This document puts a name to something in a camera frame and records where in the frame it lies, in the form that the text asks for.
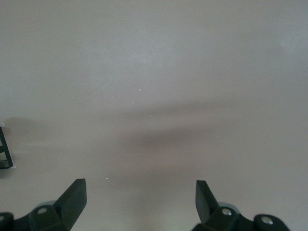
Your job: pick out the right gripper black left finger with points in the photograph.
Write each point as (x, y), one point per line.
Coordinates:
(69, 204)

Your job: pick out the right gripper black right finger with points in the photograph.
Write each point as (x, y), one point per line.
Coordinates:
(207, 207)

